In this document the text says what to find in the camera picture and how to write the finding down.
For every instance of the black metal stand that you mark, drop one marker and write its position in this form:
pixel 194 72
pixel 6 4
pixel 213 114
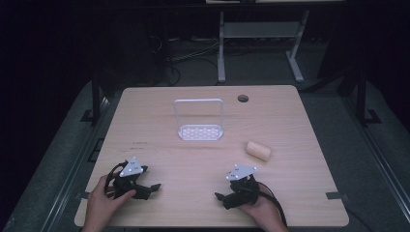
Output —
pixel 362 96
pixel 95 96

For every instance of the person's left hand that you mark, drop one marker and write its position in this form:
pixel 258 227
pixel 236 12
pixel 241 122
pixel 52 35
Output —
pixel 102 204

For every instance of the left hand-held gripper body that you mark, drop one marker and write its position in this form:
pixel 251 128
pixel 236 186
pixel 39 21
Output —
pixel 130 169

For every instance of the grey tape piece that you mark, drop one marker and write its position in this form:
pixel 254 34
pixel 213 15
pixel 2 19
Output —
pixel 82 195

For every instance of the person's right hand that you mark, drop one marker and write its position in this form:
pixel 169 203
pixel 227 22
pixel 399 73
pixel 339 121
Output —
pixel 262 209

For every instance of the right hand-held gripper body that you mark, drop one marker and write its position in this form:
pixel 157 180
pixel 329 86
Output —
pixel 242 185

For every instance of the white metal desk frame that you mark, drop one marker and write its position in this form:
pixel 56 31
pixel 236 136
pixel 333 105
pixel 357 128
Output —
pixel 261 30

